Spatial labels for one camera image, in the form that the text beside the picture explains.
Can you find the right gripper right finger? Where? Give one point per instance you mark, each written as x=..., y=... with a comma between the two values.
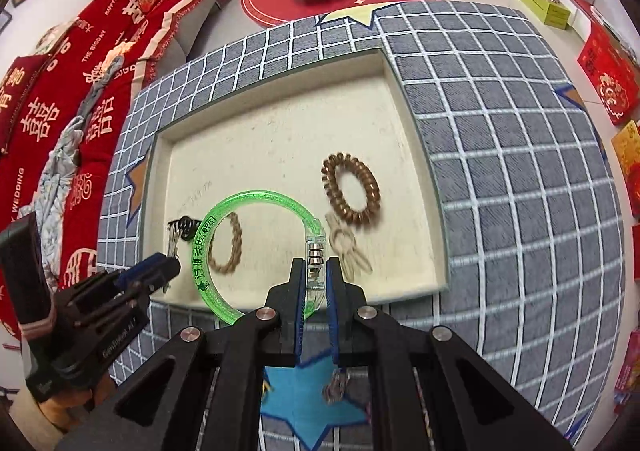
x=429, y=389

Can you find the grey patterned cloth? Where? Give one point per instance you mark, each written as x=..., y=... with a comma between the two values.
x=56, y=178

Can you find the black claw hair clip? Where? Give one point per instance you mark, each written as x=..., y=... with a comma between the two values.
x=185, y=226

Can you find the green yellow box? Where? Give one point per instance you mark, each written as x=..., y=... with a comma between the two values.
x=549, y=12

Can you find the silver heart pink pendant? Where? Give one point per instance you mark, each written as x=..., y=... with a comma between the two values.
x=334, y=390

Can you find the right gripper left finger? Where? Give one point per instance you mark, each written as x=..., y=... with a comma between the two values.
x=202, y=392

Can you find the shallow cream tray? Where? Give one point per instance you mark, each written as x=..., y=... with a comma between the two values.
x=276, y=134

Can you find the grey checkered tablecloth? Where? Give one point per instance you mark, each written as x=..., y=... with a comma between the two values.
x=532, y=218

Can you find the green translucent bangle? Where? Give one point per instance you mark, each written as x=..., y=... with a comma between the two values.
x=315, y=237

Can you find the beige bunny hair clip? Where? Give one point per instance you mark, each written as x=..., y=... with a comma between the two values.
x=343, y=243

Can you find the red sofa cover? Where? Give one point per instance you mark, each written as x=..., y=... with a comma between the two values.
x=42, y=93

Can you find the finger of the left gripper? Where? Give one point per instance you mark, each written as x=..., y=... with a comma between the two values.
x=145, y=263
x=158, y=279

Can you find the red gift box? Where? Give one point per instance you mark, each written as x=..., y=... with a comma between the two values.
x=611, y=72

